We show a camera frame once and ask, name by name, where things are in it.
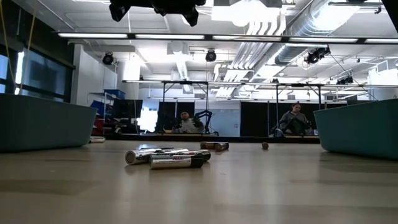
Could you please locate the person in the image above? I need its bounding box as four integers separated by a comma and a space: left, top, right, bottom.
177, 111, 205, 134
278, 102, 310, 136

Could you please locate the long ceiling light strip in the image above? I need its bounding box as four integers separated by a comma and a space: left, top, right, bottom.
57, 32, 398, 44

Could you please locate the black computer monitor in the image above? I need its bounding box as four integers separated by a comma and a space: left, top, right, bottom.
111, 99, 144, 119

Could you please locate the teal plastic bin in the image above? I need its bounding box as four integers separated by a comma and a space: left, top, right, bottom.
313, 98, 398, 161
0, 93, 98, 153

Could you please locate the black background rig frame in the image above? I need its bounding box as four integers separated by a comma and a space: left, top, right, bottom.
123, 80, 243, 135
242, 82, 326, 137

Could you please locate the yellow cable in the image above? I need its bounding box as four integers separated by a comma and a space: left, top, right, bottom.
0, 0, 37, 96

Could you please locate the silver ventilation duct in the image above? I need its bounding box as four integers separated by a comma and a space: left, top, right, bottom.
275, 0, 361, 65

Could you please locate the blue storage bin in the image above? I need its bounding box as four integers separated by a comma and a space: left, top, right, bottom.
104, 89, 126, 100

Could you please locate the black aluminium table frame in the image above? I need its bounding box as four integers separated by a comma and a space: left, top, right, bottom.
104, 133, 321, 144

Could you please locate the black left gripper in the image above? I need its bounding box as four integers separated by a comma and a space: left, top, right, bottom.
108, 0, 206, 27

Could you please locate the black ceiling spotlight cluster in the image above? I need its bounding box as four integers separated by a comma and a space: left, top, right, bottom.
303, 46, 331, 65
335, 75, 355, 86

